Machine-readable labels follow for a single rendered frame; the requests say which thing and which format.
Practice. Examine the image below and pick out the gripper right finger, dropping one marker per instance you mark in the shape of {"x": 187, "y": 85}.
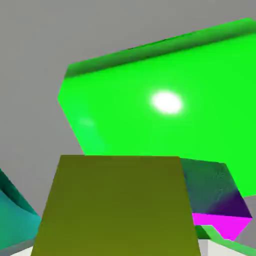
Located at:
{"x": 218, "y": 248}

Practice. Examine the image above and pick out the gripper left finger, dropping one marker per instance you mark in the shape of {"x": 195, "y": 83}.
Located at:
{"x": 24, "y": 252}

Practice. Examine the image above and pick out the small yellow cube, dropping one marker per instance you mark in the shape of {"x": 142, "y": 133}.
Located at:
{"x": 118, "y": 206}

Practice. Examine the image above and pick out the small magenta cube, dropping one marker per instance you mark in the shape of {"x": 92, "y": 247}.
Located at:
{"x": 224, "y": 224}

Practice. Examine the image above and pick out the large teal box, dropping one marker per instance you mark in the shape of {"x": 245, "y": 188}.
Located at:
{"x": 16, "y": 220}

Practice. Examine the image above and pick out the large green box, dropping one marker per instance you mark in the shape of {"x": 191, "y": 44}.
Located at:
{"x": 160, "y": 130}

